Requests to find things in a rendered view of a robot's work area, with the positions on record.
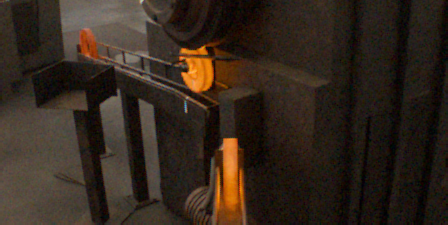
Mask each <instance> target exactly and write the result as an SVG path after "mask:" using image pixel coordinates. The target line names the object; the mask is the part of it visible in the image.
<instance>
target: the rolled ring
mask: <svg viewBox="0 0 448 225"><path fill-rule="evenodd" d="M87 41H88V43H89V46H90V51H89V48H88V44H87ZM80 45H81V49H82V54H84V55H88V56H90V57H92V58H94V59H98V48H97V44H96V41H95V38H94V34H93V33H92V31H91V29H90V28H89V29H88V28H87V29H82V30H81V31H80Z"/></svg>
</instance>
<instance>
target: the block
mask: <svg viewBox="0 0 448 225"><path fill-rule="evenodd" d="M219 112H220V132H221V146H222V144H223V139H237V145H238V146H239V147H240V149H244V169H248V168H249V167H252V166H253V165H256V164H259V163H260V161H261V141H260V92H259V91H257V90H255V89H254V88H252V87H249V86H246V85H242V86H239V87H233V88H230V89H228V90H225V91H222V92H219Z"/></svg>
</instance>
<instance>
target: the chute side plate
mask: <svg viewBox="0 0 448 225"><path fill-rule="evenodd" d="M77 56H78V61H79V62H88V63H96V64H99V63H97V62H95V61H93V60H89V59H87V58H85V57H83V56H81V55H77ZM114 72H115V78H116V85H117V88H118V89H119V83H120V84H122V85H123V87H125V92H127V93H128V94H130V95H132V96H133V97H137V98H139V99H141V100H142V101H144V102H147V103H149V104H151V105H152V106H155V107H158V108H160V109H161V110H163V111H165V112H168V113H170V114H172V115H174V116H175V117H178V118H179V119H180V120H182V121H184V122H185V123H186V124H188V125H189V126H191V127H193V120H194V121H196V122H198V123H199V124H200V125H201V126H203V135H204V136H207V124H206V112H205V111H204V110H202V109H201V108H199V107H197V106H195V105H194V104H193V103H191V102H189V101H187V100H186V99H184V98H183V97H180V96H179V95H178V94H176V93H174V92H170V91H168V90H166V89H164V88H160V87H158V86H155V85H154V84H151V83H147V82H145V81H143V80H141V79H139V78H135V77H132V76H131V75H128V74H126V73H122V72H120V71H118V70H116V69H114ZM184 101H185V102H186V112H185V102H184Z"/></svg>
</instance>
